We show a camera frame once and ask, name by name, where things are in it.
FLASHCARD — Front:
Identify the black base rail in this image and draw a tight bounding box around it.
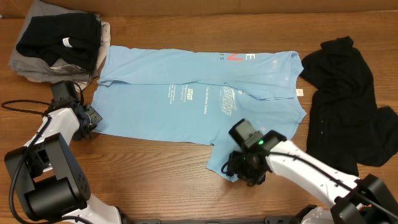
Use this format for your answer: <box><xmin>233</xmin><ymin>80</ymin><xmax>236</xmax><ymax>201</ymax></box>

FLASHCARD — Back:
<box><xmin>122</xmin><ymin>215</ymin><xmax>299</xmax><ymax>224</ymax></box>

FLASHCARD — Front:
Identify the light blue printed t-shirt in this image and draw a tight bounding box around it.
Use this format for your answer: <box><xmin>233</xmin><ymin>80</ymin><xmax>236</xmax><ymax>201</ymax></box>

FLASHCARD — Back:
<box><xmin>92</xmin><ymin>46</ymin><xmax>306</xmax><ymax>173</ymax></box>

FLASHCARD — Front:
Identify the folded grey garment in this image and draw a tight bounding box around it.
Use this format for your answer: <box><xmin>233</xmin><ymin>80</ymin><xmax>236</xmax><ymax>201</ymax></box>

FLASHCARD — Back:
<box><xmin>9</xmin><ymin>1</ymin><xmax>98</xmax><ymax>84</ymax></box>

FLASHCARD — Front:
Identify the black garment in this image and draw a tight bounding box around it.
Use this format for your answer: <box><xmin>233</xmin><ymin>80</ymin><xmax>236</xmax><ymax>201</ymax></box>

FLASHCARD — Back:
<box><xmin>300</xmin><ymin>36</ymin><xmax>397</xmax><ymax>175</ymax></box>

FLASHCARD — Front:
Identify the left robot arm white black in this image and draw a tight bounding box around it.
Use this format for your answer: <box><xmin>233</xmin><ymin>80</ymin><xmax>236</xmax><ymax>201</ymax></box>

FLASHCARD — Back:
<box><xmin>4</xmin><ymin>81</ymin><xmax>132</xmax><ymax>224</ymax></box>

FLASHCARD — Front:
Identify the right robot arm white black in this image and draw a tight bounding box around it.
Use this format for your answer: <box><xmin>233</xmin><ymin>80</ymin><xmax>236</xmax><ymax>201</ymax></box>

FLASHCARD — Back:
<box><xmin>221</xmin><ymin>119</ymin><xmax>397</xmax><ymax>223</ymax></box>

